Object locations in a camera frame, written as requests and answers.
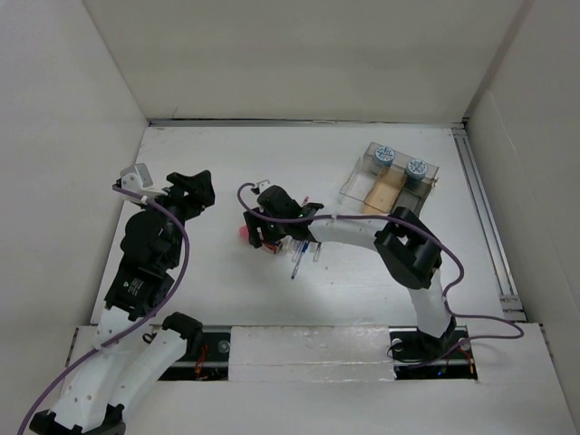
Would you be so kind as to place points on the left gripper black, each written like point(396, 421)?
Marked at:
point(198, 188)

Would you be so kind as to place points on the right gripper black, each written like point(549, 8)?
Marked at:
point(253, 222)

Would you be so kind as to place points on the pink capped pencil tube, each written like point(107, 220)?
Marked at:
point(274, 248)

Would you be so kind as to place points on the blue round jar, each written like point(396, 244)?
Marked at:
point(416, 169)
point(383, 156)

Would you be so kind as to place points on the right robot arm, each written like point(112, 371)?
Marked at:
point(410, 252)

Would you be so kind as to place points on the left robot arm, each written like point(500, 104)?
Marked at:
point(107, 382)

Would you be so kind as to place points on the clear desk organizer box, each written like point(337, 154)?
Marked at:
point(371, 189)

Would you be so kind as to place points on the blue tipped long pen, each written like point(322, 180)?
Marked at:
point(299, 254)

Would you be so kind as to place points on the black capped pen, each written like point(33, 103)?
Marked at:
point(317, 252)

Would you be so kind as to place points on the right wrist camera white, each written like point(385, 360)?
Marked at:
point(263, 185)

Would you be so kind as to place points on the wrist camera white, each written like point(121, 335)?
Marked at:
point(263, 185)
point(137, 180)

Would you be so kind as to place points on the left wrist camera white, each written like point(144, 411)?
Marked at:
point(137, 180)

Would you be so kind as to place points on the back aluminium rail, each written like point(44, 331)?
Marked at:
point(168, 123)

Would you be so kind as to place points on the aluminium rail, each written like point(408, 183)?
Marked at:
point(168, 123)
point(507, 290)

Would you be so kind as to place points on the front mounting rail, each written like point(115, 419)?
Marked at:
point(318, 354)

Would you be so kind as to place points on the right aluminium rail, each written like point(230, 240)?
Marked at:
point(507, 290)

